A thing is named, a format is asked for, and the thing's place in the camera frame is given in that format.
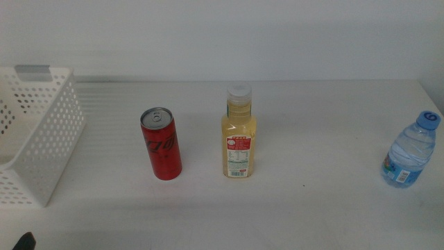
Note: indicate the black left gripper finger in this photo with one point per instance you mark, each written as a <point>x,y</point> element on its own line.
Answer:
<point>25,243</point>

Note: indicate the red cola can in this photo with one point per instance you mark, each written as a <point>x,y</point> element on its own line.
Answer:
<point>163,152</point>

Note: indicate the yellow juice bottle white cap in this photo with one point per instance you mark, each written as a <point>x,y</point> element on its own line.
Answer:
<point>238,128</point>

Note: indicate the clear water bottle blue cap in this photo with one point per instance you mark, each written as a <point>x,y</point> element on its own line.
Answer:
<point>409,149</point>

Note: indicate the white perforated plastic basket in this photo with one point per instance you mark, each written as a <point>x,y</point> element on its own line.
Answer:
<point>62,72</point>

